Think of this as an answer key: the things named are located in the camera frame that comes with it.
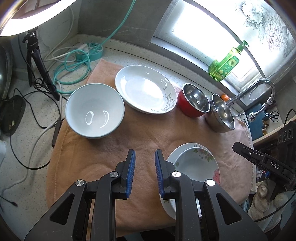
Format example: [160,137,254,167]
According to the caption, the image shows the black tripod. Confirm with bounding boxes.
[22,28,60,101]

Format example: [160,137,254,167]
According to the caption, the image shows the green dish soap bottle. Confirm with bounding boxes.
[208,40,249,82]

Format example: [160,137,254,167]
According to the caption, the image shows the orange fruit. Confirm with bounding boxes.
[221,94,230,101]

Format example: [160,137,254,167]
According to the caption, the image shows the chrome kitchen faucet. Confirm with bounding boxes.
[226,78,275,123]

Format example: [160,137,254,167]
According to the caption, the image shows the red steel bowl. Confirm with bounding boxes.
[177,83,210,118]

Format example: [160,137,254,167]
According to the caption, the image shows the teal hose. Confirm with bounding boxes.
[52,0,137,95]

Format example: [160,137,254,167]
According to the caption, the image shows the pink towel mat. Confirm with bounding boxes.
[46,105,252,236]

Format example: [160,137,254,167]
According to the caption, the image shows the teal hose reel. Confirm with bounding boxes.
[74,42,103,62]

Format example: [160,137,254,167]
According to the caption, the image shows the roller window blind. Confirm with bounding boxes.
[182,0,296,79]

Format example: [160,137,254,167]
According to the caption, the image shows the blue knife block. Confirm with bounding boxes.
[247,109,280,141]

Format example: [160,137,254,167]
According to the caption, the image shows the gloved right hand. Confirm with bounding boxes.
[247,181,288,232]

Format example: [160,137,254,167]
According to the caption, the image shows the black scissors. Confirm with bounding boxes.
[265,111,280,123]

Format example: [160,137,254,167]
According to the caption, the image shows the teal ceramic bowl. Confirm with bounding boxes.
[65,83,125,139]

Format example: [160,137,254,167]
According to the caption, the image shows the white plate grey leaf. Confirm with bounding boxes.
[114,65,177,114]

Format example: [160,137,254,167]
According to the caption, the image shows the large stainless steel bowl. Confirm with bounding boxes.
[205,93,235,133]

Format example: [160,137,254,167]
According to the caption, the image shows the large peony flower plate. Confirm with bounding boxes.
[171,148,221,209]

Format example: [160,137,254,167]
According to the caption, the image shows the steel pot lid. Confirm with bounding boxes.
[0,44,13,99]

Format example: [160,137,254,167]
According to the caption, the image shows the white ring light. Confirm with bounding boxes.
[1,0,75,37]

